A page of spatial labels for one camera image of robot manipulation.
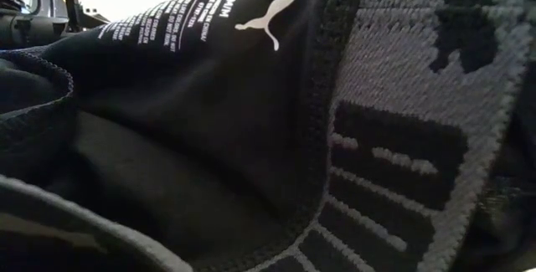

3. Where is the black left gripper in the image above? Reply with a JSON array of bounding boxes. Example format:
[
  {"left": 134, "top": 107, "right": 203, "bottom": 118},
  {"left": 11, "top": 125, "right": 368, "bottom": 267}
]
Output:
[{"left": 52, "top": 0, "right": 111, "bottom": 31}]

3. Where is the black Puma briefs grey waistband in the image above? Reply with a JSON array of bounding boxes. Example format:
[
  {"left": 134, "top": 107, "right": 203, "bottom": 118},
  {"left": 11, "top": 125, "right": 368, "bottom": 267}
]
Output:
[{"left": 0, "top": 0, "right": 536, "bottom": 272}]

